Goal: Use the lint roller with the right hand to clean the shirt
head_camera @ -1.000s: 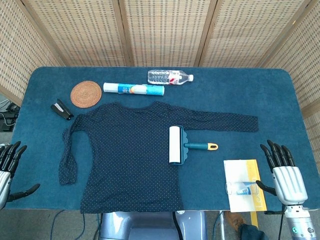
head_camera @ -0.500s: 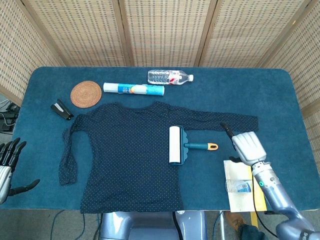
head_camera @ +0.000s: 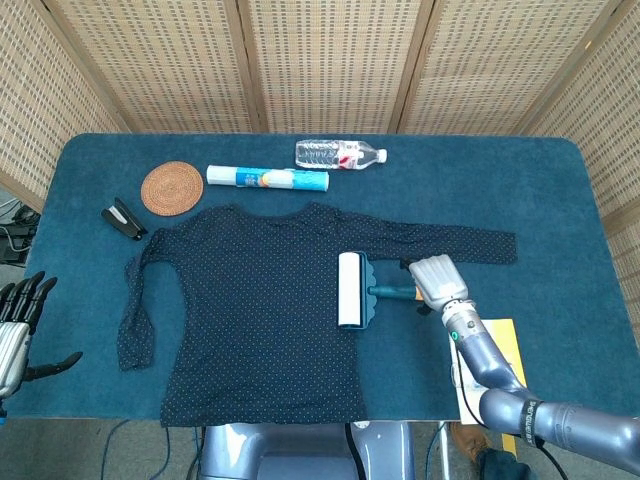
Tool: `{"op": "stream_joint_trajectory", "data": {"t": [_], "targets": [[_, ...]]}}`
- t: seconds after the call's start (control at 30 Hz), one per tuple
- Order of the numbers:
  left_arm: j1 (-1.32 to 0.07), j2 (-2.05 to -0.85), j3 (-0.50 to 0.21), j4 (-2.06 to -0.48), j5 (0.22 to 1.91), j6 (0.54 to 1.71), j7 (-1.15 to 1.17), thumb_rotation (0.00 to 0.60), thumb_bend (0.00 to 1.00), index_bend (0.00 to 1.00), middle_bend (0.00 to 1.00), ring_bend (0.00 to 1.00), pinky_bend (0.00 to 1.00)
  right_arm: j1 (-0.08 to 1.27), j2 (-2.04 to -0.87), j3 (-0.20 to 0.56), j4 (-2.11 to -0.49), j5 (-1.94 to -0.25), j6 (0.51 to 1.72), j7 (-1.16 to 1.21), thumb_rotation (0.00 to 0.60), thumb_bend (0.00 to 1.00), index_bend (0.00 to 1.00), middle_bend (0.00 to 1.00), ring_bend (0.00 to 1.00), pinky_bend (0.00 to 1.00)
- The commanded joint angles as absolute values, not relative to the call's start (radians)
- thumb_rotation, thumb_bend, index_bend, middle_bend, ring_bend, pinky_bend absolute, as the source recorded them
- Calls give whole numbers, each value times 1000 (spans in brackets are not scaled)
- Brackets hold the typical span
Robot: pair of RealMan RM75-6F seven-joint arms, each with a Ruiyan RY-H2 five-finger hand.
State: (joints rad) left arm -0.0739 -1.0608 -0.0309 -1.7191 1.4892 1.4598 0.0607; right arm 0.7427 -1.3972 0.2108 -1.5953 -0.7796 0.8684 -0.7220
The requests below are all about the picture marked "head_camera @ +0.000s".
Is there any grey-blue robot torso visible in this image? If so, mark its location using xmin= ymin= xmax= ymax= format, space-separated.
xmin=199 ymin=419 xmax=417 ymax=480

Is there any black velcro strap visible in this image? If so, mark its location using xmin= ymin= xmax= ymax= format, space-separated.
xmin=519 ymin=393 xmax=547 ymax=450

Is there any clear plastic water bottle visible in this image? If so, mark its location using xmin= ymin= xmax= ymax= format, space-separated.
xmin=294 ymin=139 xmax=389 ymax=172

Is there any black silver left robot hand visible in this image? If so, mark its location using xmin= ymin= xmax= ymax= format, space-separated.
xmin=0 ymin=270 xmax=85 ymax=401

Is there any black stapler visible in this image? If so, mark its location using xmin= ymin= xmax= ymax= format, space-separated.
xmin=100 ymin=196 xmax=149 ymax=242

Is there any yellow paper sheet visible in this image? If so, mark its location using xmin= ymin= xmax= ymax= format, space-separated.
xmin=485 ymin=317 xmax=529 ymax=452

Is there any round woven rattan coaster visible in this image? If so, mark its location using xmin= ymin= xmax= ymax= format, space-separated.
xmin=140 ymin=160 xmax=206 ymax=218

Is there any blue floor cable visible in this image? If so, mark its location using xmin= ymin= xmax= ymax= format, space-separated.
xmin=98 ymin=418 xmax=132 ymax=480
xmin=423 ymin=422 xmax=447 ymax=480
xmin=160 ymin=425 xmax=175 ymax=480

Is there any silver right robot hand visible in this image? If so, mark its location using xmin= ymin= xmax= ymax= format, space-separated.
xmin=399 ymin=254 xmax=472 ymax=318

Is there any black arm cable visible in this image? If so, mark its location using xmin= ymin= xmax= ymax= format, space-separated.
xmin=449 ymin=336 xmax=569 ymax=480

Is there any blue carpet table cover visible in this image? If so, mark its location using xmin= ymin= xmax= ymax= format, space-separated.
xmin=3 ymin=131 xmax=602 ymax=427

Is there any teal lint roller yellow handle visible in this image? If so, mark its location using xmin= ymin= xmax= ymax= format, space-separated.
xmin=337 ymin=250 xmax=427 ymax=333

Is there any white blue plastic bag roll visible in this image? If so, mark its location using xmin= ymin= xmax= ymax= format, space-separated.
xmin=205 ymin=164 xmax=331 ymax=193

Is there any brown shoe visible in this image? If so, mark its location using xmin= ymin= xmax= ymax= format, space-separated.
xmin=449 ymin=421 xmax=494 ymax=465

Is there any white paper sheet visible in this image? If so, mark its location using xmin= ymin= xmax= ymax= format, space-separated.
xmin=448 ymin=338 xmax=490 ymax=427

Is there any dark blue trouser leg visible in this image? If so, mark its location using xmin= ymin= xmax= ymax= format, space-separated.
xmin=473 ymin=446 xmax=532 ymax=480

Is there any navy polka dot shirt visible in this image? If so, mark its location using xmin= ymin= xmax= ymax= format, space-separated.
xmin=116 ymin=201 xmax=519 ymax=428

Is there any black floor equipment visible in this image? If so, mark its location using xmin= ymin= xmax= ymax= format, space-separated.
xmin=0 ymin=198 xmax=42 ymax=265

